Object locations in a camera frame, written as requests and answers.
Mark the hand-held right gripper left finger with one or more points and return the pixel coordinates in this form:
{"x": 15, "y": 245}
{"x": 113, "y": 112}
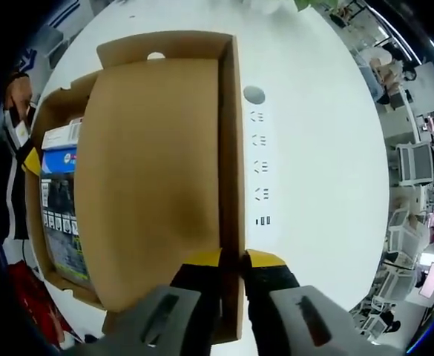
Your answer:
{"x": 157, "y": 322}

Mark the person's black jacket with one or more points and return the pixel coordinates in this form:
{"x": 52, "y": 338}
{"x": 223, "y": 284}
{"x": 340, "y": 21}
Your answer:
{"x": 5, "y": 207}

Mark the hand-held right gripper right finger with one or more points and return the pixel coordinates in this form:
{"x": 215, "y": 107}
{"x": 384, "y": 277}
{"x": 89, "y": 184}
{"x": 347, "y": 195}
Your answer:
{"x": 305, "y": 322}

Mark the brown cardboard shoe box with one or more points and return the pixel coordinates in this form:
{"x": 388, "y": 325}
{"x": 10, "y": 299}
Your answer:
{"x": 146, "y": 167}

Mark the pink wall screen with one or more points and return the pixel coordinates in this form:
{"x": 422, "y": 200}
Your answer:
{"x": 432, "y": 282}

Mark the white built-in power strip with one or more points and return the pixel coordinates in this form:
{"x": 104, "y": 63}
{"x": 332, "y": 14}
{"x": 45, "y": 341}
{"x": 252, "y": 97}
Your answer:
{"x": 260, "y": 167}

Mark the white office chair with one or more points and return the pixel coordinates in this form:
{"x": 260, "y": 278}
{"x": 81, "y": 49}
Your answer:
{"x": 398, "y": 285}
{"x": 402, "y": 230}
{"x": 417, "y": 167}

